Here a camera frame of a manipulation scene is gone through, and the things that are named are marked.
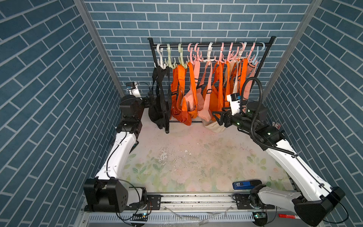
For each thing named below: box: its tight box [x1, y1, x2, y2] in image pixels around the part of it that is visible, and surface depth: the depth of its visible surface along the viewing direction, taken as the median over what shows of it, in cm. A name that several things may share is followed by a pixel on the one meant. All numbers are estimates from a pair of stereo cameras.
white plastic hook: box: [156, 43, 167, 70], surface depth 74 cm
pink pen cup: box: [271, 121, 282, 131], surface depth 88 cm
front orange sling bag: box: [170, 61, 199, 127], surface depth 90 cm
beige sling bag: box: [202, 61, 240, 133], surface depth 82 cm
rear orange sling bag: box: [208, 58, 249, 114], surface depth 82 cm
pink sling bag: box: [181, 60, 213, 123], surface depth 89 cm
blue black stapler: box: [232, 179, 263, 190], surface depth 79 cm
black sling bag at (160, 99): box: [147, 65, 172, 134], surface depth 87 cm
